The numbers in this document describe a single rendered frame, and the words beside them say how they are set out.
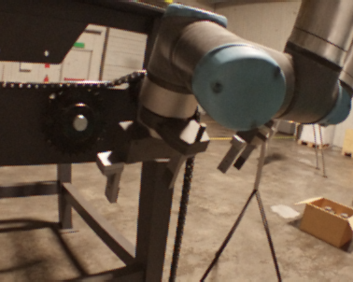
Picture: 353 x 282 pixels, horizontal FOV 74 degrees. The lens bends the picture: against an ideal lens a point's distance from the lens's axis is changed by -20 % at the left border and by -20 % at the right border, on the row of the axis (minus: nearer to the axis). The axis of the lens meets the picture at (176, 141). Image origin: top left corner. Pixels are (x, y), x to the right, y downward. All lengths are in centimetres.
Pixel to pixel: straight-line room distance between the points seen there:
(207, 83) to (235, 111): 4
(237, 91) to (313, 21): 16
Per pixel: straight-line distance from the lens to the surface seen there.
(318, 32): 37
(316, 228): 234
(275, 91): 29
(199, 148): 42
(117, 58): 1087
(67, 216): 186
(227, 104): 27
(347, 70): 67
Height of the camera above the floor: 94
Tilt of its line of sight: 10 degrees down
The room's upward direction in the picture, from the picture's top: 7 degrees clockwise
